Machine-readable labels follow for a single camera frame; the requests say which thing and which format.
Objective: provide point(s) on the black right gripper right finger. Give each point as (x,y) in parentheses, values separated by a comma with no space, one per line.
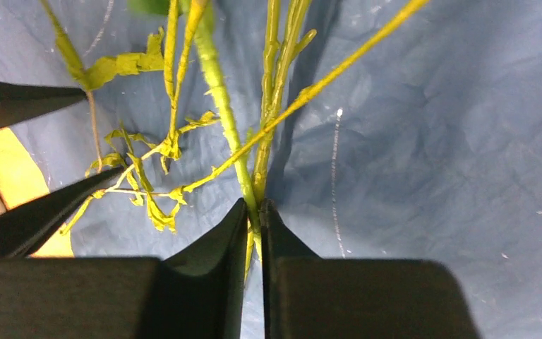
(307,296)

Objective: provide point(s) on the pink white fake flower stem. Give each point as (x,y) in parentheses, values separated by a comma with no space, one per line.
(199,32)

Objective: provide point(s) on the orange fake flower stem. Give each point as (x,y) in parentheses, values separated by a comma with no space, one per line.
(163,53)

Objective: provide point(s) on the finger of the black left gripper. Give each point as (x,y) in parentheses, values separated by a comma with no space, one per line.
(19,103)
(24,229)

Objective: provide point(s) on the blue wrapping paper sheet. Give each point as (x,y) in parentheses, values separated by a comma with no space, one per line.
(429,146)

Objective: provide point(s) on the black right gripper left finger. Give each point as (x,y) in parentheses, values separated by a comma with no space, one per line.
(196,293)

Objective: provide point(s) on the blue fake flower stem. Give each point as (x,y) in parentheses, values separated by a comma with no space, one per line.
(277,58)

